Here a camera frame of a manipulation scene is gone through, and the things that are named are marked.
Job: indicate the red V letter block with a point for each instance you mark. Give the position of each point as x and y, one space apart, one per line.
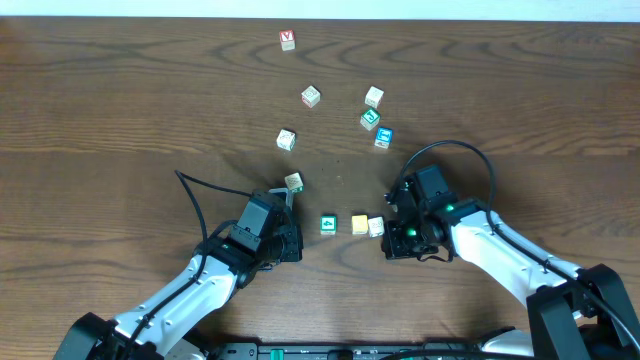
287 40

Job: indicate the wooden block teal side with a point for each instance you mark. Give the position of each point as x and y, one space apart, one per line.
376 226

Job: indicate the yellow wooden block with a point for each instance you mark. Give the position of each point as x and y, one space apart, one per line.
359 224

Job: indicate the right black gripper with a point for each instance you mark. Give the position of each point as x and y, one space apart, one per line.
393 243

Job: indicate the wooden block patterned top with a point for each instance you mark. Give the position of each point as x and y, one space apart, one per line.
286 140

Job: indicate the green J letter block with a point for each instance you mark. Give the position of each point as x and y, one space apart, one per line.
370 119

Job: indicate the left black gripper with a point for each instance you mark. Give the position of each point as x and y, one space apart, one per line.
297 236

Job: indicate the green number 4 block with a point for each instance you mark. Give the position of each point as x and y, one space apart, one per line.
328 225

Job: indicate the wooden block red side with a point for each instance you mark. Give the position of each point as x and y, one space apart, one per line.
311 96

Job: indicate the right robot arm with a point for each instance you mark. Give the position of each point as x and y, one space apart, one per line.
573 312

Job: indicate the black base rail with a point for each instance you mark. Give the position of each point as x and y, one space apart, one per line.
361 351

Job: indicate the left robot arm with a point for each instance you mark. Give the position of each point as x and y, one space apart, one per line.
226 262

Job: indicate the plain wooden block upper right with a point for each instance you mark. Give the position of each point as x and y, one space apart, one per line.
374 97

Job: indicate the wooden block green side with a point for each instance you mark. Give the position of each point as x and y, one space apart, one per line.
294 182

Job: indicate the blue letter block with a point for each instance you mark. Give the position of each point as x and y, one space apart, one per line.
383 137

